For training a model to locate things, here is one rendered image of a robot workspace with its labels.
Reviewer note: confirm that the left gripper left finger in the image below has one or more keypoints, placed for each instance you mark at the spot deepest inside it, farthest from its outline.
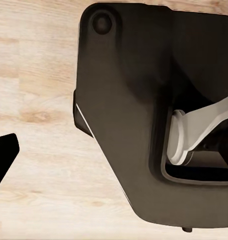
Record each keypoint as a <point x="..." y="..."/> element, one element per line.
<point x="9" y="149"/>

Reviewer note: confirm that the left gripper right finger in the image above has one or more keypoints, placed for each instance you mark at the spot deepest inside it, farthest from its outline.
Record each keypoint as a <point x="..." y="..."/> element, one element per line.
<point x="223" y="147"/>

